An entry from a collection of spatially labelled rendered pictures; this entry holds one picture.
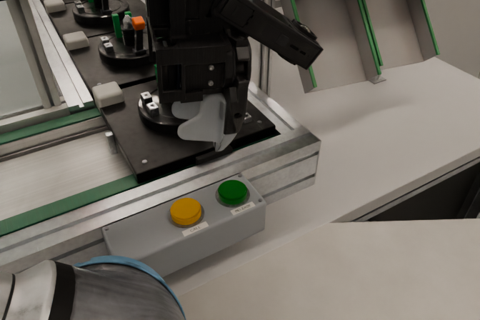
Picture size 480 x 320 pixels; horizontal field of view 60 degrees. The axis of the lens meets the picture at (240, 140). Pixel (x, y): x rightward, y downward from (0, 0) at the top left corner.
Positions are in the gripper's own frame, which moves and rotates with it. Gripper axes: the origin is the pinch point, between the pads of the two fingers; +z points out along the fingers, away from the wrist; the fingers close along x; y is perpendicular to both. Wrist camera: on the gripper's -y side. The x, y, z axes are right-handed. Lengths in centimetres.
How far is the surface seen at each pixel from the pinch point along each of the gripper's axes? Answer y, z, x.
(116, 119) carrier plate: 11.7, 15.1, -24.2
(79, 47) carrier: 18, 18, -54
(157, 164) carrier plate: 6.6, 13.7, -10.9
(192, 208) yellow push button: 3.4, 12.4, -0.9
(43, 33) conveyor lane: 26, 21, -66
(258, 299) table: -3.8, 22.6, 8.4
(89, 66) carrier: 16, 17, -45
